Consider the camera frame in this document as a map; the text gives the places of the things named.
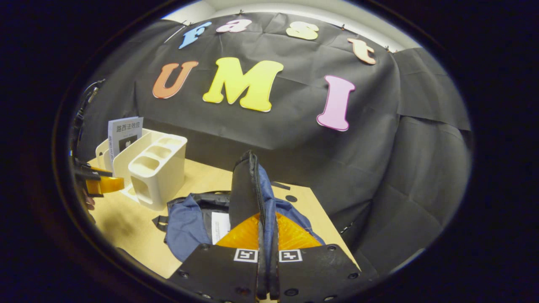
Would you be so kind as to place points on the black backdrop cloth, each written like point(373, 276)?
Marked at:
point(400, 168)

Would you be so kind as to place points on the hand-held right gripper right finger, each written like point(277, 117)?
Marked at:
point(316, 273)

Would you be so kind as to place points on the blue schoolbag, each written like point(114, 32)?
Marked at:
point(185, 227)

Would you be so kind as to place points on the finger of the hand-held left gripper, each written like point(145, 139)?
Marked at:
point(105, 184)

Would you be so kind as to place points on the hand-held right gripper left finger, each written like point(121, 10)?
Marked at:
point(219, 273)

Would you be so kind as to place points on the white bookshelf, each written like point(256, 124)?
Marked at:
point(160, 176)

